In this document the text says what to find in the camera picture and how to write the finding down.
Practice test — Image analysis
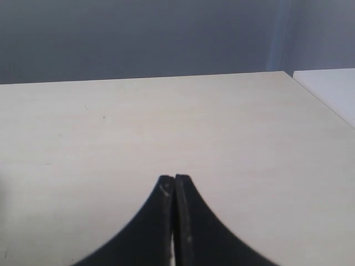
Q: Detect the white side table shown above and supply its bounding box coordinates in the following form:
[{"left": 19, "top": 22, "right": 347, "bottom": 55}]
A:
[{"left": 293, "top": 68, "right": 355, "bottom": 127}]

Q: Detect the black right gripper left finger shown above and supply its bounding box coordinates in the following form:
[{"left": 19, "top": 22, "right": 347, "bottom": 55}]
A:
[{"left": 75, "top": 176, "right": 174, "bottom": 266}]

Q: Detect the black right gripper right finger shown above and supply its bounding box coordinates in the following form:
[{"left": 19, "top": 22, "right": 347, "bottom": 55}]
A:
[{"left": 174, "top": 175, "right": 275, "bottom": 266}]

